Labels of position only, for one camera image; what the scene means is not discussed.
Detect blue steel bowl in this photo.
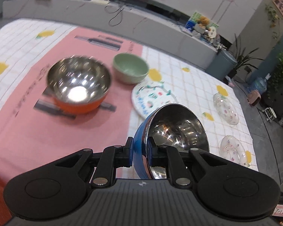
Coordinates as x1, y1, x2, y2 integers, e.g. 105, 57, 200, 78
133, 104, 210, 179

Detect clear glass plate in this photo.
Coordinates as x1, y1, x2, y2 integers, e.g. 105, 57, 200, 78
213, 93, 239, 125
219, 135, 249, 167

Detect white painted ceramic plate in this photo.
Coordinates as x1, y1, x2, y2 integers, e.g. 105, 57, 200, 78
131, 80, 178, 119

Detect orange steel bowl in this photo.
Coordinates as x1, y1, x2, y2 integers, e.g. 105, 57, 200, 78
46, 55, 112, 114

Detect green ceramic bowl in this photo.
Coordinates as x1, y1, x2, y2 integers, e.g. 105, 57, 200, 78
113, 53, 149, 85

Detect pink bottle print mat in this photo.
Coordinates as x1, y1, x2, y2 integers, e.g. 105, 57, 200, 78
0, 27, 142, 181

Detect pink small stool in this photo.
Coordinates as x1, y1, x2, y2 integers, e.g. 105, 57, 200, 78
247, 90, 261, 106

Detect white small stool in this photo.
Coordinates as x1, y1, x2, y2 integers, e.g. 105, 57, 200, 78
262, 107, 277, 122

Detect grey trash bin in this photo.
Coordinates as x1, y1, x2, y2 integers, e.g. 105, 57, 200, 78
205, 50, 237, 81

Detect blue water jug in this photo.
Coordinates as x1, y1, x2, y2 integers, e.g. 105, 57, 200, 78
253, 73, 271, 95

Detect tall potted plant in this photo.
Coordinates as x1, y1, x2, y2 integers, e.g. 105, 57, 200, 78
228, 34, 264, 79

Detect grey tv cabinet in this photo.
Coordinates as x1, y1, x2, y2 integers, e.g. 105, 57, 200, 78
3, 0, 217, 69

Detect teddy bear toy pile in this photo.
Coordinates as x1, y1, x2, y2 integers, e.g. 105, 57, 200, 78
185, 11, 221, 44

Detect green bushy plant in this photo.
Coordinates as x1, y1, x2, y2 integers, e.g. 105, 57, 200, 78
267, 52, 283, 98

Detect lemon checkered tablecloth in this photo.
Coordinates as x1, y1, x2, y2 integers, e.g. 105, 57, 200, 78
0, 19, 258, 170

